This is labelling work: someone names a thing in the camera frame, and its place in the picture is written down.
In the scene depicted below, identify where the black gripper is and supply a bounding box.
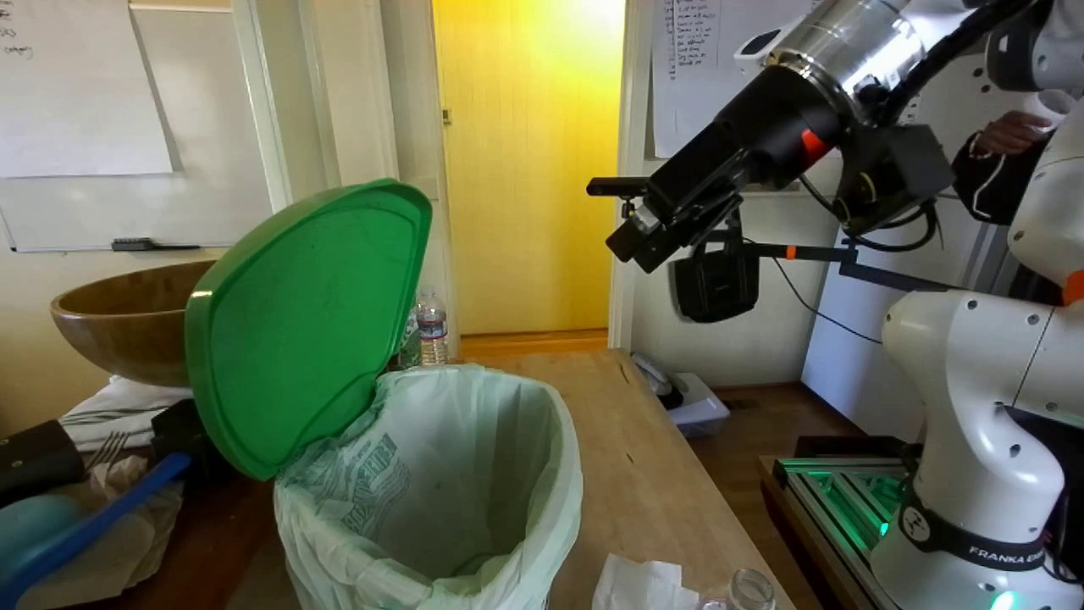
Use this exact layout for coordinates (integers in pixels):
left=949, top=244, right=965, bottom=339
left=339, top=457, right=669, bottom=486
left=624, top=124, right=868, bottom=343
left=602, top=67, right=853, bottom=275

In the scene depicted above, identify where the green plastic bin lid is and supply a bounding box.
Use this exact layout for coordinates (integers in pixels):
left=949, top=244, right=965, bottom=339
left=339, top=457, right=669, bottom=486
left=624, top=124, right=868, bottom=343
left=185, top=176, right=436, bottom=486

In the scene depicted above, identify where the white device on table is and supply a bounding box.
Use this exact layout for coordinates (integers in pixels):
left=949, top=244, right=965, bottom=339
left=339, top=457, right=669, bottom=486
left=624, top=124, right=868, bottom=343
left=626, top=352, right=737, bottom=439

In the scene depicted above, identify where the large clear water bottle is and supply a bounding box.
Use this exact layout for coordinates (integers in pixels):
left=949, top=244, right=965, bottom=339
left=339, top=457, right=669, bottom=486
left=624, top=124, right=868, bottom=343
left=409, top=288, right=456, bottom=370

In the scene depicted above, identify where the crumpled white tissue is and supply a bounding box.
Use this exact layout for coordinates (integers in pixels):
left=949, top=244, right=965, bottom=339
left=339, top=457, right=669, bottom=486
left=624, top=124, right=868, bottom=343
left=589, top=552, right=704, bottom=610

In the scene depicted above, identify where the black whiteboard marker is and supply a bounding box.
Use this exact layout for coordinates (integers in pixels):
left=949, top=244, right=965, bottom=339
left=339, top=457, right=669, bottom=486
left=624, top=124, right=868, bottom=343
left=110, top=234, right=208, bottom=259

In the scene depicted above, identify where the black box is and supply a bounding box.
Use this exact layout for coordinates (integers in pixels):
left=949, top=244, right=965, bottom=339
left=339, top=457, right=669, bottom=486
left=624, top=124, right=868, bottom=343
left=150, top=398, right=217, bottom=471

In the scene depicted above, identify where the large wooden bowl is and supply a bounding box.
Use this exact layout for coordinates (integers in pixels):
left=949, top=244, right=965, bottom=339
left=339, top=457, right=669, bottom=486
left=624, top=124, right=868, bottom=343
left=47, top=259, right=217, bottom=390

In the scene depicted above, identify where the grey striped kitchen towel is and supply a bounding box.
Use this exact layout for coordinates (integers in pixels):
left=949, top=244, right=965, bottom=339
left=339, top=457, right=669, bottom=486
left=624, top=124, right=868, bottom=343
left=58, top=373, right=197, bottom=457

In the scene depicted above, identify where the black flat case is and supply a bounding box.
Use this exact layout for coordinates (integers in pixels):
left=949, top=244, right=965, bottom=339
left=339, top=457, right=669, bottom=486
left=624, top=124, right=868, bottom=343
left=0, top=418, right=90, bottom=508

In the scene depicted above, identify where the black camera on stand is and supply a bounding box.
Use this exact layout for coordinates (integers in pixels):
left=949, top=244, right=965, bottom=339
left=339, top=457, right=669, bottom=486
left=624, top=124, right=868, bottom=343
left=582, top=173, right=658, bottom=205

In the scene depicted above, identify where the white paper sheet on wall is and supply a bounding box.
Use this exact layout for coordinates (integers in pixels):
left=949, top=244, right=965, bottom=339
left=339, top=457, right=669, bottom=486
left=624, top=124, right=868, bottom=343
left=650, top=0, right=822, bottom=163

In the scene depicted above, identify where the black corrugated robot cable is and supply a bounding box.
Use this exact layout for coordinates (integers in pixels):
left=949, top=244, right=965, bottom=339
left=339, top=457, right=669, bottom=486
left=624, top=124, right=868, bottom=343
left=792, top=166, right=944, bottom=259

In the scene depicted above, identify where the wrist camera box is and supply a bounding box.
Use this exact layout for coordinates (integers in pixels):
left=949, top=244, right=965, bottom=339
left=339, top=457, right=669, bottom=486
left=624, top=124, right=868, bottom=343
left=839, top=118, right=960, bottom=241

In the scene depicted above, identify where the white wall whiteboard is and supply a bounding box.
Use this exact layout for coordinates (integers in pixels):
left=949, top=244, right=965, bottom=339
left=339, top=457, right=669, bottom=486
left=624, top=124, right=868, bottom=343
left=0, top=0, right=279, bottom=259

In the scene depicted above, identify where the blue handled tool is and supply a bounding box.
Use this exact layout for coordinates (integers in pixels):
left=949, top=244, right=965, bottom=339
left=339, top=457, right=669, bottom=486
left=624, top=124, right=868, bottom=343
left=0, top=450, right=197, bottom=610

